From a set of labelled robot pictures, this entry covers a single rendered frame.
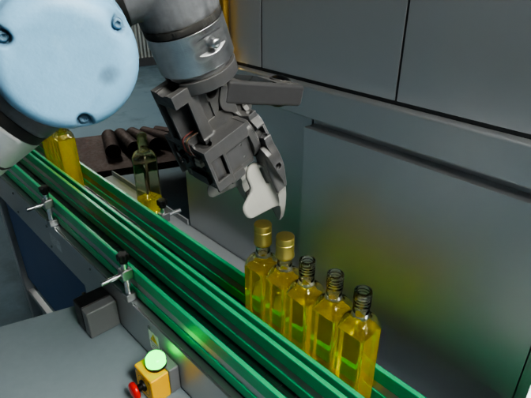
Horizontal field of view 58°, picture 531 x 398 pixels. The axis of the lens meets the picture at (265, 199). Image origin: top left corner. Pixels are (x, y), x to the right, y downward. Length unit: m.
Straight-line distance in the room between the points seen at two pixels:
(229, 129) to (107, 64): 0.24
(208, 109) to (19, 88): 0.25
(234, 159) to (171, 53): 0.13
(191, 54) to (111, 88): 0.18
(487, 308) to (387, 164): 0.27
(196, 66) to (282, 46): 0.53
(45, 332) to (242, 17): 0.91
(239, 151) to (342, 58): 0.41
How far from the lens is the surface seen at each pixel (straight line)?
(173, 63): 0.45
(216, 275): 1.18
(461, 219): 0.78
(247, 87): 0.50
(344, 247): 0.94
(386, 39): 0.81
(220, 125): 0.50
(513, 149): 0.72
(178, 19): 0.43
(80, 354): 1.29
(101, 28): 0.26
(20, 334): 1.40
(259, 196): 0.54
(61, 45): 0.26
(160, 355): 1.09
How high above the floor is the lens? 1.63
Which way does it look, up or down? 28 degrees down
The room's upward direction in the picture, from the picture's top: straight up
